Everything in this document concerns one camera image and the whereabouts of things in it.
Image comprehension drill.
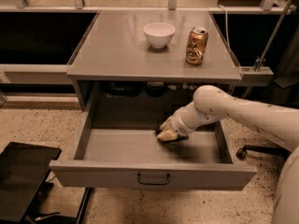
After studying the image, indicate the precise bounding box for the grey open top drawer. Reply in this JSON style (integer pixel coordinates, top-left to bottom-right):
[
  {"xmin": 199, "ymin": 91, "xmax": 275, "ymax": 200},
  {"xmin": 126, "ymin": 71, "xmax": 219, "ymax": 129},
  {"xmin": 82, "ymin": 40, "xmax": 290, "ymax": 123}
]
[{"xmin": 49, "ymin": 81, "xmax": 258, "ymax": 192}]

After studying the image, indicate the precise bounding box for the black drawer handle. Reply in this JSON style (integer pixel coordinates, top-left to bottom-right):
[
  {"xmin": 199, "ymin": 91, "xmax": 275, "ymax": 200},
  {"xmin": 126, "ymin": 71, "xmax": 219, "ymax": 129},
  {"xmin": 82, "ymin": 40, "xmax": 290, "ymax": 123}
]
[{"xmin": 136, "ymin": 173, "xmax": 171, "ymax": 186}]

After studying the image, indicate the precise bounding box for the crushed gold soda can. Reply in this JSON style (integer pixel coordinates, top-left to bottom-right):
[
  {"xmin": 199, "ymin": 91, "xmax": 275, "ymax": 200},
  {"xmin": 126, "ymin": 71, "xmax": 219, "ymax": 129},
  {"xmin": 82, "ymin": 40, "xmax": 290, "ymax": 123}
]
[{"xmin": 186, "ymin": 27, "xmax": 208, "ymax": 65}]

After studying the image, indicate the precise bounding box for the metal diagonal rod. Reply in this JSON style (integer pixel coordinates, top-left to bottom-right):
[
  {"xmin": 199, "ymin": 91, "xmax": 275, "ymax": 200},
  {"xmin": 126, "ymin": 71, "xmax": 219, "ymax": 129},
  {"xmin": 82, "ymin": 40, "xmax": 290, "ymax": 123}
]
[{"xmin": 251, "ymin": 0, "xmax": 293, "ymax": 72}]

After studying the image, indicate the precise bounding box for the black office chair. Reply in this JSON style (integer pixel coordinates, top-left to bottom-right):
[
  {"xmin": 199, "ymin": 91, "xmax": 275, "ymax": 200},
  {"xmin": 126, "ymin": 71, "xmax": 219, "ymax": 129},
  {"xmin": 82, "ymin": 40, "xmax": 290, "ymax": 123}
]
[{"xmin": 236, "ymin": 145, "xmax": 291, "ymax": 160}]

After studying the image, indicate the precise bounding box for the white cable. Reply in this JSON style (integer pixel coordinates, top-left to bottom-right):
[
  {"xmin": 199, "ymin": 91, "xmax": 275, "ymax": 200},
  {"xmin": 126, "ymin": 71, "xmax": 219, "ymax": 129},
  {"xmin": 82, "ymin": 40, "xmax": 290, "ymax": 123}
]
[{"xmin": 217, "ymin": 4, "xmax": 233, "ymax": 55}]

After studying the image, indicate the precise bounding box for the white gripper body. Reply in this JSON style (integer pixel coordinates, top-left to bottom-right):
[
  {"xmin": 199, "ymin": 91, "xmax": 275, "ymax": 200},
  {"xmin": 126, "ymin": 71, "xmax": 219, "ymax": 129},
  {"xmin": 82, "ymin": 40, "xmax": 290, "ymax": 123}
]
[{"xmin": 170, "ymin": 113, "xmax": 195, "ymax": 136}]

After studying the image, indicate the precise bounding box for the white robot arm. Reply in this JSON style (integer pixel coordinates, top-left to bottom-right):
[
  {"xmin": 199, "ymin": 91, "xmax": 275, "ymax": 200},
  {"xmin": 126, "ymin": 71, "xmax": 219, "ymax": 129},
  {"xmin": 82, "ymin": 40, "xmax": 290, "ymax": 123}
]
[{"xmin": 158, "ymin": 85, "xmax": 299, "ymax": 224}]

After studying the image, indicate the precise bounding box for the white ceramic bowl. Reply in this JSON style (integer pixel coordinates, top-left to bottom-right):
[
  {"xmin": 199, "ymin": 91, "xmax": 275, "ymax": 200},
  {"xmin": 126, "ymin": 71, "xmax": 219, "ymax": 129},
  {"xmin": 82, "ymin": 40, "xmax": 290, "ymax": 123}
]
[{"xmin": 143, "ymin": 22, "xmax": 176, "ymax": 49}]

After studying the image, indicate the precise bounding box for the grey cabinet counter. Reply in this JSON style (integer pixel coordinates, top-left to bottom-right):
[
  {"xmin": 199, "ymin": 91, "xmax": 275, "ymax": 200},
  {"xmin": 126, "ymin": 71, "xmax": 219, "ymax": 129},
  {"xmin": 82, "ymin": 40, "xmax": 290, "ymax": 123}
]
[{"xmin": 67, "ymin": 9, "xmax": 241, "ymax": 106}]

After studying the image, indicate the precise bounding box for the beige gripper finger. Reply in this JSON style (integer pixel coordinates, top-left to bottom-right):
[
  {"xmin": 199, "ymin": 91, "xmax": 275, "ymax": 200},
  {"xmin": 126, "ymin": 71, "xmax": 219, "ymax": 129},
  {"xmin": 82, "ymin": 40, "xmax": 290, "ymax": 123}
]
[
  {"xmin": 157, "ymin": 129, "xmax": 178, "ymax": 141},
  {"xmin": 159, "ymin": 116, "xmax": 172, "ymax": 131}
]

